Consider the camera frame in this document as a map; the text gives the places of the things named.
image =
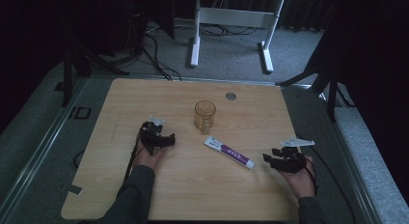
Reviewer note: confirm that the white desk frame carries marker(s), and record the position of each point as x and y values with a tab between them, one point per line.
236	17

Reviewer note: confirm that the clear glass cup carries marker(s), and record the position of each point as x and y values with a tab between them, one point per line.
204	116

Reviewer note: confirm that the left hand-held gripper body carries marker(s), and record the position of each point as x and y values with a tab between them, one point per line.
149	134

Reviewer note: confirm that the black rectangular floor bracket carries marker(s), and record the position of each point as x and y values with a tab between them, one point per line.
80	113

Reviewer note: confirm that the person's right hand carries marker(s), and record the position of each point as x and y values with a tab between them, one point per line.
300	182

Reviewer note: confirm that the black stand with slanted legs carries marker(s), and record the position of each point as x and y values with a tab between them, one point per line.
68	72

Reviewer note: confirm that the white and purple toothpaste tube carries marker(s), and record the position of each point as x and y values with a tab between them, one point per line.
229	152

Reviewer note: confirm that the dark equipment rack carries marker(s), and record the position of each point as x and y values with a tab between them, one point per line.
136	18

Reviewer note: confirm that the grey tape piece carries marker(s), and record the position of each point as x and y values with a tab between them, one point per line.
73	188

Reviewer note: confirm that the person's left hand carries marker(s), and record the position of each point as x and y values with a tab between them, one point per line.
148	160

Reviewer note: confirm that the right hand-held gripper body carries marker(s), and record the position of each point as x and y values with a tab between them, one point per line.
291	161

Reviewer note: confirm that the round grey table grommet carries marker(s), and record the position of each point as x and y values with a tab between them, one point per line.
230	96

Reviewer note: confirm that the black stand with dark drape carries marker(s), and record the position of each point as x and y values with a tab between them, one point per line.
324	79

